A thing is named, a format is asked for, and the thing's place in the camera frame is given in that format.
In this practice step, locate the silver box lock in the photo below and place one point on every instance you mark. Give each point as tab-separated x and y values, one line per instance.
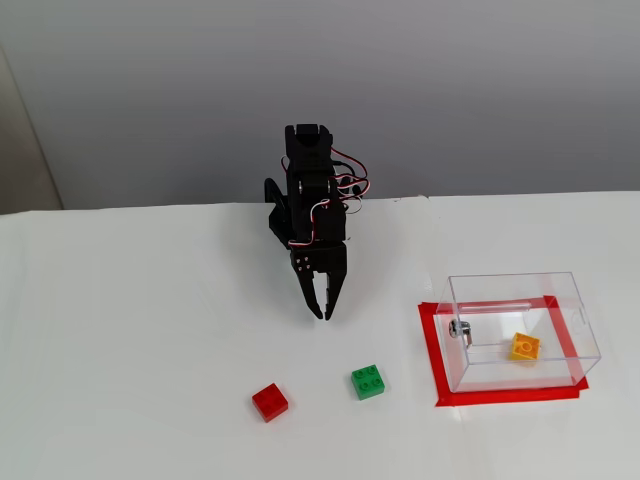
460	331

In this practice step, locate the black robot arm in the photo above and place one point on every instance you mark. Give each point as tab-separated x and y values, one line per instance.
307	150

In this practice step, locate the transparent plastic box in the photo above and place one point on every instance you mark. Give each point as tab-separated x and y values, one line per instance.
500	377

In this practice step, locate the red lego brick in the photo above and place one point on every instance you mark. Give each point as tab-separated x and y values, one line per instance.
270	403

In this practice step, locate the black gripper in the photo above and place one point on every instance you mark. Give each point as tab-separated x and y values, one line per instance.
327	261

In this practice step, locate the green lego brick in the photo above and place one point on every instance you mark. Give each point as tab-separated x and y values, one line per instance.
368	383

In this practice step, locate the yellow lego brick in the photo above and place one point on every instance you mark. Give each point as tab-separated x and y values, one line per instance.
525	347

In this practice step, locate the red tape frame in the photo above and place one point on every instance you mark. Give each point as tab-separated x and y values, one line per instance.
431	350

